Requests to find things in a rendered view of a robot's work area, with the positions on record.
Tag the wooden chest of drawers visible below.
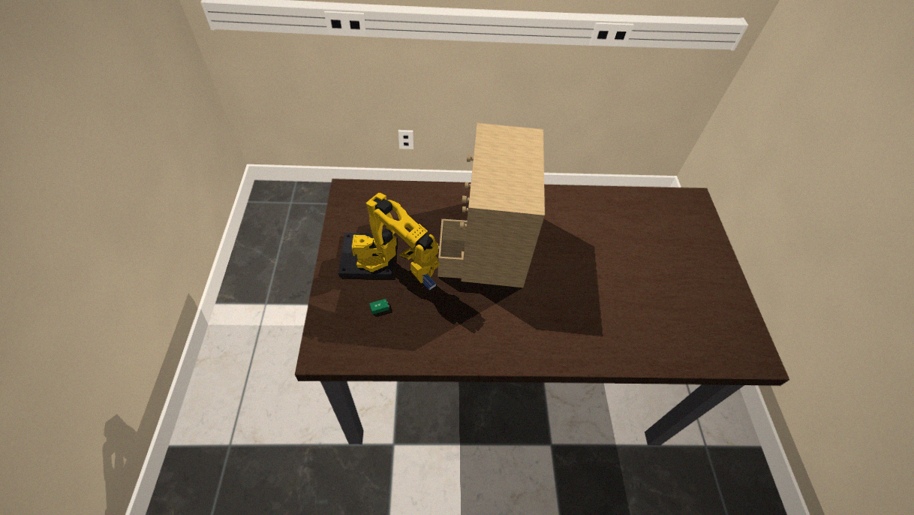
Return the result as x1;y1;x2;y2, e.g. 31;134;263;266
461;123;545;288

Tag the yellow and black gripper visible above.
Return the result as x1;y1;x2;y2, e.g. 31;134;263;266
400;247;440;283

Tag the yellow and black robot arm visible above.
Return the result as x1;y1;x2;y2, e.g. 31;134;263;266
353;193;438;272

